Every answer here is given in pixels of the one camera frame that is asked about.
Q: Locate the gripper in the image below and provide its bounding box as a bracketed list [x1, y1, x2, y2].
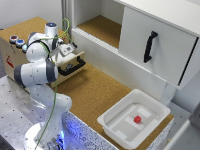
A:
[58, 42, 76, 59]

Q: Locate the white cabinet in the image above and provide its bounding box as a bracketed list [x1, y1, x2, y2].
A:
[61, 0, 200, 108]

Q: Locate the pink block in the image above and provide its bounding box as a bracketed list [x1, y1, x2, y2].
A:
[133, 115, 142, 125]

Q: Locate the wooden drawer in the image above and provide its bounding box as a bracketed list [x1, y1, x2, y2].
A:
[49, 49, 87, 89]

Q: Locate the green button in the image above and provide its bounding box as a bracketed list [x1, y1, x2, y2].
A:
[21, 43, 29, 53]

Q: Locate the blue button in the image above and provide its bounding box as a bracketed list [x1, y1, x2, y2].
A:
[15, 38, 26, 48]

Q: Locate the wooden drawer box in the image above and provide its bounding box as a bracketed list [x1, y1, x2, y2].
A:
[0, 16, 78, 90]

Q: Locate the red button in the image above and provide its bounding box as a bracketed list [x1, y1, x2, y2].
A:
[9, 34, 19, 44]

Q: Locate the white plastic box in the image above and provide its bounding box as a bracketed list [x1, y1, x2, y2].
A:
[96, 88, 172, 150]

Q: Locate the white sliding door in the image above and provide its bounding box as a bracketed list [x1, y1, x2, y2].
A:
[117, 5, 200, 88]

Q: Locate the black drawer handle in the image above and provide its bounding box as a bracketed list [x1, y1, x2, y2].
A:
[56, 55, 87, 77]

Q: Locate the green cable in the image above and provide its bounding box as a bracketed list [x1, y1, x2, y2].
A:
[33, 17, 73, 150]

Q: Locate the black door handle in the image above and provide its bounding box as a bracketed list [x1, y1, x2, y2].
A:
[142, 30, 159, 64]

